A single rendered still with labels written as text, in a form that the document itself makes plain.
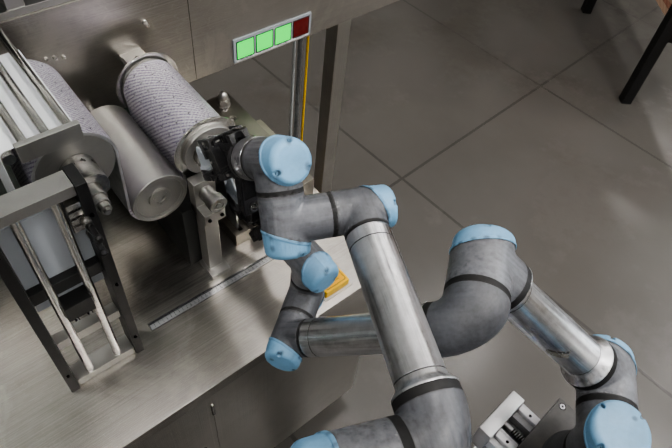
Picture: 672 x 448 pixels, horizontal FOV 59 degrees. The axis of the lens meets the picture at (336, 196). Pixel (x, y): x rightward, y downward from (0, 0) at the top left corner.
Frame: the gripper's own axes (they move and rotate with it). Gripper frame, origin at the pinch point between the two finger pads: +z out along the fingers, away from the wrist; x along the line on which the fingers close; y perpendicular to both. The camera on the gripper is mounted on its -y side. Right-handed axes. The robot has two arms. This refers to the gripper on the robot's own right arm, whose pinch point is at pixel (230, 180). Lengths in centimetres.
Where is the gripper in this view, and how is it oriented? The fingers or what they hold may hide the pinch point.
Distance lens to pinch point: 139.3
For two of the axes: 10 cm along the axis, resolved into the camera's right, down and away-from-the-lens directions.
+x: -7.7, 4.4, -4.6
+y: 0.9, -6.5, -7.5
